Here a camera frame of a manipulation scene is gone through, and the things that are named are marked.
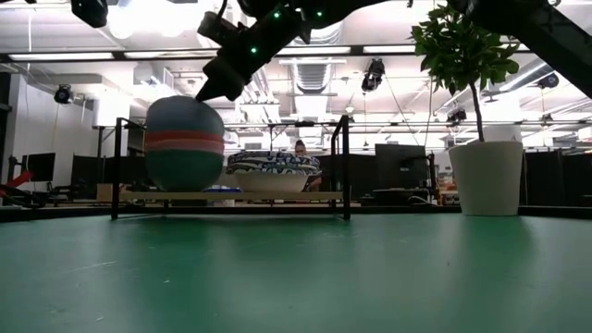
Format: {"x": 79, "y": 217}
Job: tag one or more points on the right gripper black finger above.
{"x": 213, "y": 76}
{"x": 231, "y": 85}

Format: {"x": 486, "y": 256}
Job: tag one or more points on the grey-blue bowl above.
{"x": 185, "y": 113}

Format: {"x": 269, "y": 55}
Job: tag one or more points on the red bowl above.
{"x": 185, "y": 136}

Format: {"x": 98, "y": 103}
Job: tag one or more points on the pink bowl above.
{"x": 185, "y": 147}

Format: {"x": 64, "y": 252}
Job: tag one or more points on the blue patterned paper bowl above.
{"x": 273, "y": 160}
{"x": 270, "y": 182}
{"x": 273, "y": 165}
{"x": 273, "y": 154}

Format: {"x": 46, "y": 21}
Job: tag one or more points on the dark green bowl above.
{"x": 185, "y": 171}

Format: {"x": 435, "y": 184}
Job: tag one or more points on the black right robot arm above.
{"x": 546, "y": 32}

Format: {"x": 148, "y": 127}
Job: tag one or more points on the person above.
{"x": 301, "y": 148}

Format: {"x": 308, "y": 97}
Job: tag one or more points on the black ceiling spotlight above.
{"x": 90, "y": 11}
{"x": 373, "y": 76}
{"x": 456, "y": 114}
{"x": 63, "y": 94}
{"x": 548, "y": 81}

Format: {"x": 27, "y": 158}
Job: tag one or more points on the black computer monitor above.
{"x": 41, "y": 166}
{"x": 400, "y": 164}

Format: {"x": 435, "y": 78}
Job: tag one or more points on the green table mat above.
{"x": 296, "y": 268}

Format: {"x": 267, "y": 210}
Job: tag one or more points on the red object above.
{"x": 20, "y": 179}

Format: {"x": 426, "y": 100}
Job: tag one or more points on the potted green plant, white pot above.
{"x": 485, "y": 180}

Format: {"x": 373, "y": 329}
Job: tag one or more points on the black room divider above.
{"x": 559, "y": 178}

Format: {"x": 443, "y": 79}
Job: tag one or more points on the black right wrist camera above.
{"x": 217, "y": 28}

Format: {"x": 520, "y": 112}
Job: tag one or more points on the grey ceiling air duct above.
{"x": 311, "y": 78}

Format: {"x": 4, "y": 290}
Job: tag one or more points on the black table frame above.
{"x": 555, "y": 212}

